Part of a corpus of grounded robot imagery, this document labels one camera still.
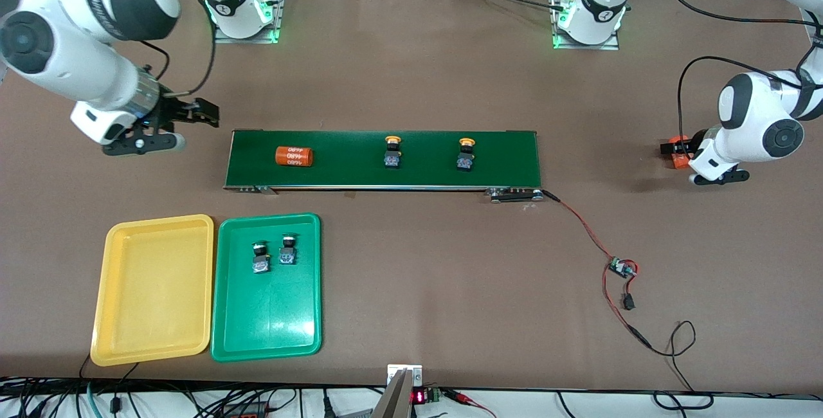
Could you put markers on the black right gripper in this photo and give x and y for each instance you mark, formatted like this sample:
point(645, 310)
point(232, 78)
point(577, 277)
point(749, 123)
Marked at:
point(172, 111)

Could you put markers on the orange cylindrical battery cell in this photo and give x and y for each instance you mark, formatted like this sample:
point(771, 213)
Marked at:
point(294, 156)
point(680, 161)

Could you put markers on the green push button switch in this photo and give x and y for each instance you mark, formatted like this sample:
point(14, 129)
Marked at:
point(260, 265)
point(287, 256)

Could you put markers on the yellow push button switch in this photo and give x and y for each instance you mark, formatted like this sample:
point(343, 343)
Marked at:
point(392, 159)
point(465, 162)

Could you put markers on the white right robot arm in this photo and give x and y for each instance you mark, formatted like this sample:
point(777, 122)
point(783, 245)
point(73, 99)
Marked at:
point(77, 71)

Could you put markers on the small green circuit board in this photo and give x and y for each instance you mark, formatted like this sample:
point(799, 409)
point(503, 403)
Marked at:
point(620, 267)

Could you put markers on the green conveyor belt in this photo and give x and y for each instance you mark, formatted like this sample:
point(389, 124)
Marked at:
point(347, 177)

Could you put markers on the small black connector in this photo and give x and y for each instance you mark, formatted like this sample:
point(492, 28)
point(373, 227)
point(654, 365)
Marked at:
point(628, 303)

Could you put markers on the yellow plastic tray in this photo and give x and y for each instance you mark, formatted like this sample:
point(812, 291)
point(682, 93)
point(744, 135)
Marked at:
point(154, 289)

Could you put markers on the green plastic tray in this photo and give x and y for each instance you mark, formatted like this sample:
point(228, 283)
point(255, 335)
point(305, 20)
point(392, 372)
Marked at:
point(267, 315)

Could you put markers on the red plug connector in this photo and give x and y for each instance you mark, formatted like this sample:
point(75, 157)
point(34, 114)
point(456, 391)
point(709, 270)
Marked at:
point(244, 413)

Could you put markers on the red clip lead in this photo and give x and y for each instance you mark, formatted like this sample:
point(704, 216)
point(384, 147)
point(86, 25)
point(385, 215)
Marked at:
point(466, 399)

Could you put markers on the grey metal bar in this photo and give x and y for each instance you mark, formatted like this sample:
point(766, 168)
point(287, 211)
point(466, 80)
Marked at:
point(392, 402)

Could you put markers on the red digit display module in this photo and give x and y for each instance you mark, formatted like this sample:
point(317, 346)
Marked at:
point(419, 397)

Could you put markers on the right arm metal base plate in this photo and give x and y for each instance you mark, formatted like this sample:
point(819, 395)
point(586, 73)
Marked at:
point(244, 40)

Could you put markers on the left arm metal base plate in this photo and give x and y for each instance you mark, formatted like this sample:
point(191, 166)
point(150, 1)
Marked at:
point(588, 47)

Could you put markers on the silver mounting bracket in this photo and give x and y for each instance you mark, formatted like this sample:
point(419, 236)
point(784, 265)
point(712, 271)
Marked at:
point(393, 372)

